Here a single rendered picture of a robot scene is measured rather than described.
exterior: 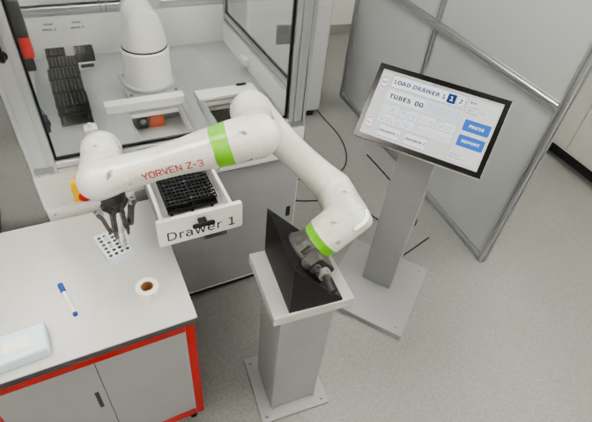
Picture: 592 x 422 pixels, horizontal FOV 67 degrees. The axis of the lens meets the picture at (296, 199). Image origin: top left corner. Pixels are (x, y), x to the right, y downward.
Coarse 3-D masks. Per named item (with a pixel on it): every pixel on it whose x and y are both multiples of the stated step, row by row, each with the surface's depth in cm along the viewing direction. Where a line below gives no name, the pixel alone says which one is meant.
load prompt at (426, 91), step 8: (392, 80) 180; (400, 80) 179; (408, 80) 178; (400, 88) 179; (408, 88) 178; (416, 88) 177; (424, 88) 176; (432, 88) 175; (440, 88) 174; (424, 96) 176; (432, 96) 175; (440, 96) 174; (448, 96) 173; (456, 96) 172; (464, 96) 171; (448, 104) 173; (456, 104) 172; (464, 104) 171
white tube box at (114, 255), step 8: (96, 240) 152; (104, 240) 152; (112, 240) 153; (104, 248) 150; (112, 248) 150; (120, 248) 150; (128, 248) 152; (104, 256) 150; (112, 256) 147; (120, 256) 149; (128, 256) 151; (112, 264) 148
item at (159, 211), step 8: (208, 176) 175; (216, 176) 167; (152, 184) 169; (216, 184) 168; (152, 192) 157; (216, 192) 169; (224, 192) 161; (152, 200) 154; (160, 200) 163; (224, 200) 162; (152, 208) 157; (160, 208) 160; (200, 208) 162; (160, 216) 149; (168, 216) 158
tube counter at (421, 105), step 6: (414, 102) 177; (420, 102) 176; (426, 102) 175; (414, 108) 177; (420, 108) 176; (426, 108) 175; (432, 108) 175; (438, 108) 174; (444, 108) 173; (450, 108) 173; (432, 114) 175; (438, 114) 174; (444, 114) 173; (450, 114) 172; (456, 114) 172; (450, 120) 172; (456, 120) 172
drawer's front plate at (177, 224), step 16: (208, 208) 149; (224, 208) 150; (240, 208) 154; (160, 224) 142; (176, 224) 145; (192, 224) 149; (224, 224) 155; (240, 224) 159; (160, 240) 147; (176, 240) 150
